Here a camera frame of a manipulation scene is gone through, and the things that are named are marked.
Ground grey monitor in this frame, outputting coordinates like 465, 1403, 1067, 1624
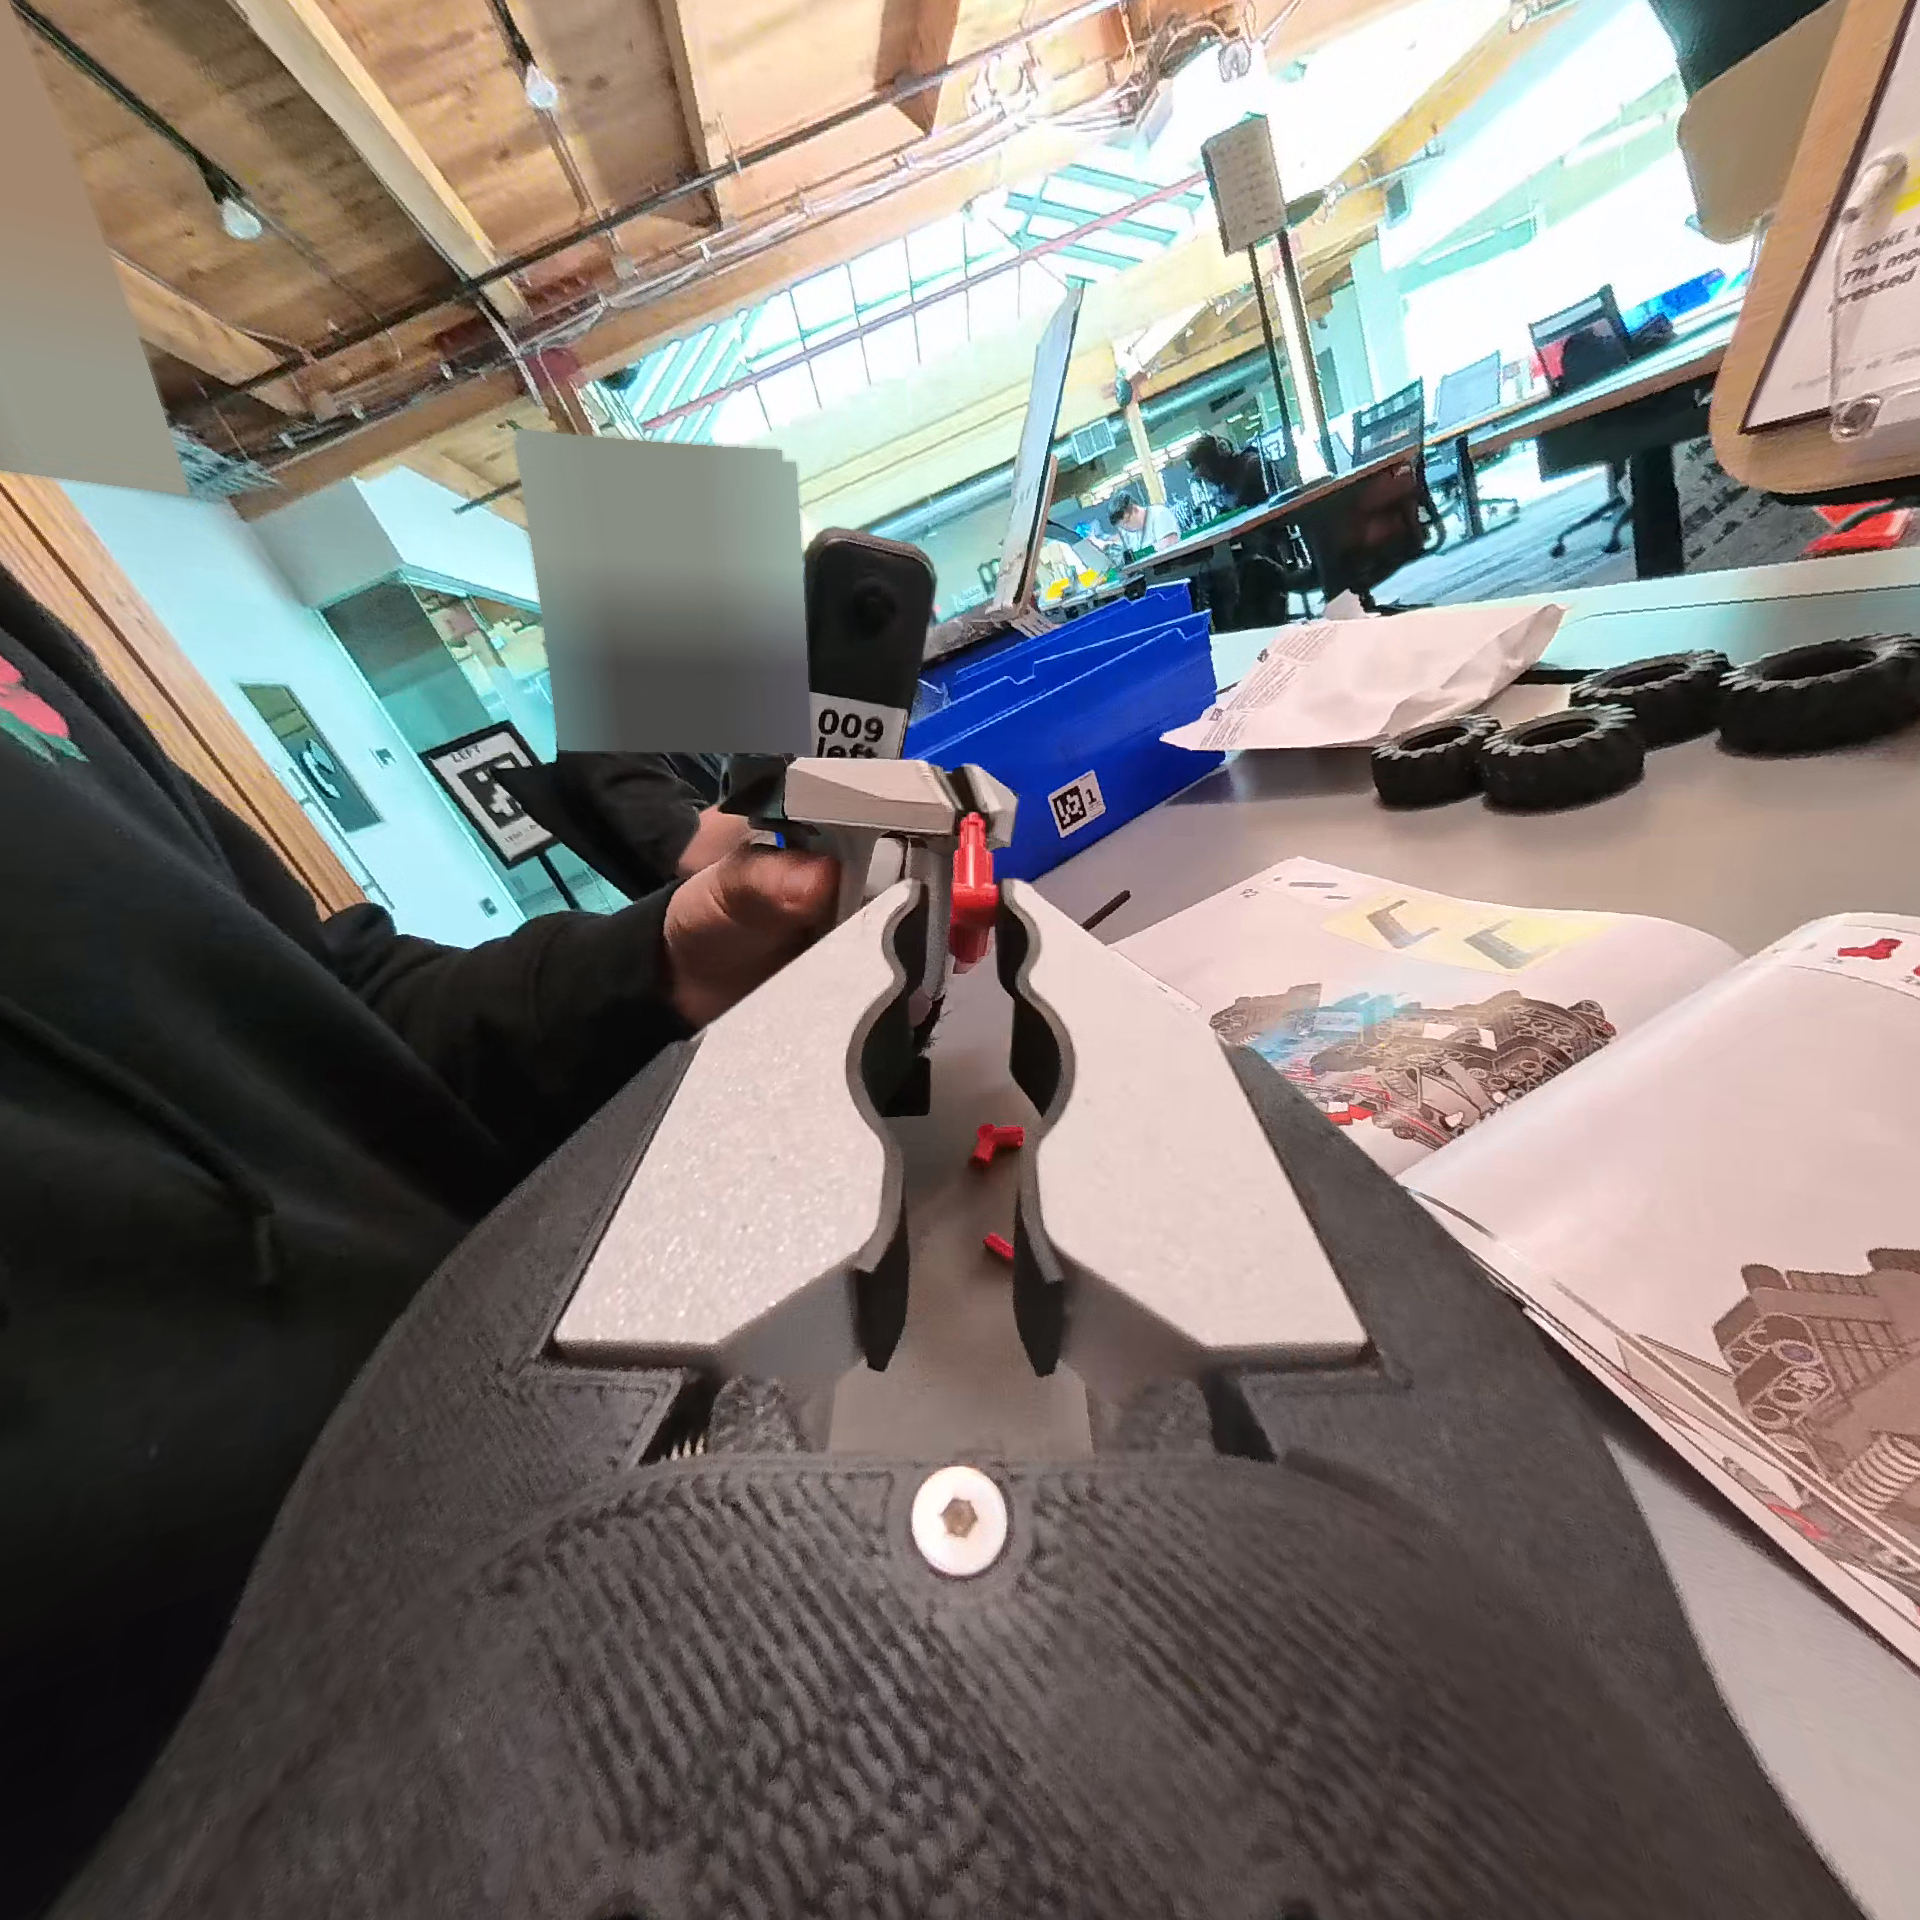
989, 280, 1088, 619

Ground person's left forearm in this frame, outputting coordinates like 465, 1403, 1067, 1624
323, 883, 695, 1087

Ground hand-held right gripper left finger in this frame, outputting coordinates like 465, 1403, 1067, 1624
548, 876, 929, 1378

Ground paper sign on pole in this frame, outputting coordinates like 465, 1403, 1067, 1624
1201, 116, 1340, 467

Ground person's black hoodie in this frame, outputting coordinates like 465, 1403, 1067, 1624
0, 566, 707, 1920

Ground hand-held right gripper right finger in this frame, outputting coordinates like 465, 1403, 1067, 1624
994, 879, 1378, 1378

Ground red toy connector piece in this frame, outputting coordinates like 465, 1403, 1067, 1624
949, 814, 1004, 965

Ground toy building instruction booklet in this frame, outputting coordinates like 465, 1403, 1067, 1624
1111, 855, 1920, 1671

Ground grey desk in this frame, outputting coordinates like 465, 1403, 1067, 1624
896, 558, 1920, 1920

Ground black toy tyre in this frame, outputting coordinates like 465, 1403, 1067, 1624
1369, 718, 1503, 806
1717, 632, 1920, 755
1568, 648, 1736, 747
1477, 704, 1648, 812

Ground wooden board with paper sign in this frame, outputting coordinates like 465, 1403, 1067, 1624
1709, 0, 1920, 496

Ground white paper bag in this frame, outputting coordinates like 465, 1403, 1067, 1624
1161, 599, 1568, 751

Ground blue plastic bin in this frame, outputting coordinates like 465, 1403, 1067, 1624
901, 575, 1231, 887

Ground marker sign on stand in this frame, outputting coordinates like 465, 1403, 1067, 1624
424, 719, 579, 909

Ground long background desk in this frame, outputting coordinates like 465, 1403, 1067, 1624
1424, 323, 1741, 588

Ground person's left hand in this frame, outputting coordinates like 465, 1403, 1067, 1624
664, 843, 867, 1034

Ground black wall panel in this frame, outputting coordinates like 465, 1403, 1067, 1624
241, 680, 385, 834

